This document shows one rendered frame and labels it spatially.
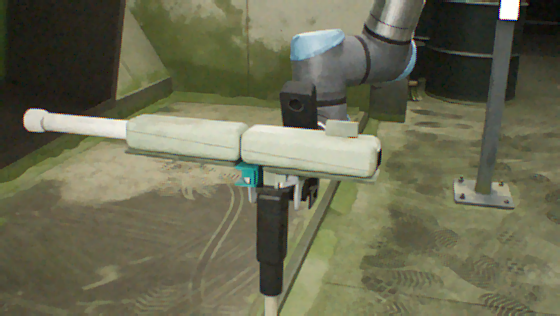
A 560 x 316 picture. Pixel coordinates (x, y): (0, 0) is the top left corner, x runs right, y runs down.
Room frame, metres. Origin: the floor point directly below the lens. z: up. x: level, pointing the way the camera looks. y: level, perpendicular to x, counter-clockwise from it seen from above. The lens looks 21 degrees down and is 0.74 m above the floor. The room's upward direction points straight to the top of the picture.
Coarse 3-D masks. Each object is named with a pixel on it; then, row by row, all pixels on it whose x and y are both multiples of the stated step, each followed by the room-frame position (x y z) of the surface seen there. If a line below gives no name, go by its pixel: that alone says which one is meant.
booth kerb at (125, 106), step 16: (160, 80) 2.65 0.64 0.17; (128, 96) 2.34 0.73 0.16; (144, 96) 2.48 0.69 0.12; (160, 96) 2.63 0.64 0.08; (112, 112) 2.20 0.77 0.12; (128, 112) 2.32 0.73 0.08; (48, 144) 1.77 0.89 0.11; (64, 144) 1.86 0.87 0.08; (32, 160) 1.68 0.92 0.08; (0, 176) 1.52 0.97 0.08; (16, 176) 1.59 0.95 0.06
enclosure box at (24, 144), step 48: (0, 0) 1.09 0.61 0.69; (48, 0) 1.06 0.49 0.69; (96, 0) 1.04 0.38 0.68; (0, 48) 1.09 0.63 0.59; (48, 48) 1.07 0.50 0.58; (96, 48) 1.04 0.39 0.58; (0, 96) 0.97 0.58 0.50; (48, 96) 1.02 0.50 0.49; (96, 96) 1.04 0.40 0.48; (0, 144) 0.75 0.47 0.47
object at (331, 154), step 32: (32, 128) 0.64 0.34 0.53; (64, 128) 0.63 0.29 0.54; (96, 128) 0.61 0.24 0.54; (128, 128) 0.58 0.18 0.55; (160, 128) 0.57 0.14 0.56; (192, 128) 0.56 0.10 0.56; (224, 128) 0.55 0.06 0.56; (256, 128) 0.55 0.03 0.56; (288, 128) 0.55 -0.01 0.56; (352, 128) 0.52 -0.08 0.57; (192, 160) 0.55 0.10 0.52; (224, 160) 0.54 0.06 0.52; (256, 160) 0.53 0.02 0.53; (288, 160) 0.52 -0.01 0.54; (320, 160) 0.51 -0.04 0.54; (352, 160) 0.50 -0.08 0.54; (288, 192) 0.51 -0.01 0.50; (256, 256) 0.53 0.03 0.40
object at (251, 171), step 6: (240, 168) 0.53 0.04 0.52; (246, 168) 0.53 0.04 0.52; (252, 168) 0.53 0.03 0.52; (258, 168) 0.54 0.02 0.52; (246, 174) 0.53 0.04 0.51; (252, 174) 0.53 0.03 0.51; (258, 174) 0.54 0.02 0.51; (240, 180) 0.54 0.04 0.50; (252, 180) 0.53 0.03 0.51; (258, 180) 0.54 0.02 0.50; (252, 186) 0.53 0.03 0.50
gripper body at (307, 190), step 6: (306, 180) 0.62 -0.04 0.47; (312, 180) 0.64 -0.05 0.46; (318, 180) 0.65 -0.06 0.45; (306, 186) 0.63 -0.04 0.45; (318, 186) 0.65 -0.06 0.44; (306, 192) 0.62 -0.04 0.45; (312, 192) 0.61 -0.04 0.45; (318, 192) 0.65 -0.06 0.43; (306, 198) 0.62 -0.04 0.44; (312, 198) 0.61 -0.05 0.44; (312, 204) 0.62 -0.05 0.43
